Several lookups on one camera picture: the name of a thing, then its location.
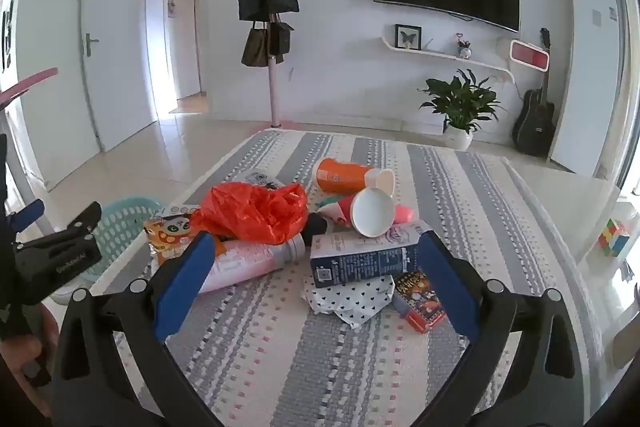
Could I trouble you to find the white printed wrapper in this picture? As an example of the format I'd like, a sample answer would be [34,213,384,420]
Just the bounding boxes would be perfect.
[245,171,286,189]

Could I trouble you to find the black acoustic guitar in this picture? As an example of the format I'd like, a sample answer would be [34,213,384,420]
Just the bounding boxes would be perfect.
[512,28,556,157]

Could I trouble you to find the white curved wall shelf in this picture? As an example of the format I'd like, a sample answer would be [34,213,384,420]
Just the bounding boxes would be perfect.
[381,36,516,84]

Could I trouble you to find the colourful puzzle cube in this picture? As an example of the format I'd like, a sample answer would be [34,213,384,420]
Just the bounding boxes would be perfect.
[597,218,631,258]

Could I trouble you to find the potted green plant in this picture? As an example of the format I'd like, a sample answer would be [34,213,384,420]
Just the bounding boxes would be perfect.
[419,68,506,152]

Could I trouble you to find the framed butterfly picture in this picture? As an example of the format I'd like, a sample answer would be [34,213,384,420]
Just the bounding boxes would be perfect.
[395,24,423,52]

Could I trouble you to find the orange panda snack packet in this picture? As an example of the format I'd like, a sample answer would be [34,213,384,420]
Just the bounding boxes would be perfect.
[144,213,200,264]

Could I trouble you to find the dark handbag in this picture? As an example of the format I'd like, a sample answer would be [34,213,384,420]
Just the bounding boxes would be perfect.
[270,22,296,65]

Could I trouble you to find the brown handbag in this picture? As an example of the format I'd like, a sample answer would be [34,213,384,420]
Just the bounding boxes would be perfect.
[241,21,272,68]

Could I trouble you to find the white polka dot wrapper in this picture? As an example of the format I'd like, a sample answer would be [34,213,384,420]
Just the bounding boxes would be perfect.
[302,276,396,331]

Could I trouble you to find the white red paper cup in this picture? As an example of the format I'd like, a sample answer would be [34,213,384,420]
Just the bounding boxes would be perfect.
[327,187,397,238]

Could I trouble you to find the orange paper cup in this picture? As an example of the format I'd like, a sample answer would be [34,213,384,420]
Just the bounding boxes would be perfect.
[312,158,396,198]

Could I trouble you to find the person's left hand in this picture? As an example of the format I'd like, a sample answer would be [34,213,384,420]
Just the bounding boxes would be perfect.
[0,307,61,418]

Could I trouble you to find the teal plastic basket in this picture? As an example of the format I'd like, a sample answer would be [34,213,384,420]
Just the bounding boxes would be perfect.
[75,197,167,289]

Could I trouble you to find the orange plastic bag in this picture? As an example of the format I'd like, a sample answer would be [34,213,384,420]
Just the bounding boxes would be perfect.
[190,182,309,245]

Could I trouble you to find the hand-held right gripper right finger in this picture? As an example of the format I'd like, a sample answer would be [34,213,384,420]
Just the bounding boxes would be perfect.
[415,229,586,427]

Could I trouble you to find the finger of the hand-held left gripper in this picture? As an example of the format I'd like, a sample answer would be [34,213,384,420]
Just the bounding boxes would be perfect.
[47,201,103,253]
[5,201,45,234]

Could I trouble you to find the pink coat rack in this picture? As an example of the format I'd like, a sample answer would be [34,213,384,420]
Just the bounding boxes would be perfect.
[225,0,301,130]

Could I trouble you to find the pink white bottle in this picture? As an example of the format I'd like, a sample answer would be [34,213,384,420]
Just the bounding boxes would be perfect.
[196,234,306,294]

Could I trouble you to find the red card box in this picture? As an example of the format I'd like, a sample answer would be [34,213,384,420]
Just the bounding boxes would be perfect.
[392,269,447,334]

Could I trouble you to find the red white wall box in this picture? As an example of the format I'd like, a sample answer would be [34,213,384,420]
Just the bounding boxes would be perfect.
[510,39,551,72]

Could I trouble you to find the white door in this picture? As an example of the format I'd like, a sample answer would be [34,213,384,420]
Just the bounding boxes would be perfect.
[80,0,160,154]

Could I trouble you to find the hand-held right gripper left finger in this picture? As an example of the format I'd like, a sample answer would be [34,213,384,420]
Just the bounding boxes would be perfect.
[50,231,221,427]

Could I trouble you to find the black framed wall picture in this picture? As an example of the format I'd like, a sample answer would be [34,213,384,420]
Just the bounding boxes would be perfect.
[0,0,15,74]

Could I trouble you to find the pink round stand table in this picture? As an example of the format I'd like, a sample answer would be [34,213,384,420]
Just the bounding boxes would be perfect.
[0,67,59,228]

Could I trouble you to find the navy milk carton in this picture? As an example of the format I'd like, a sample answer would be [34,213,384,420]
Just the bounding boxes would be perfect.
[310,222,426,289]

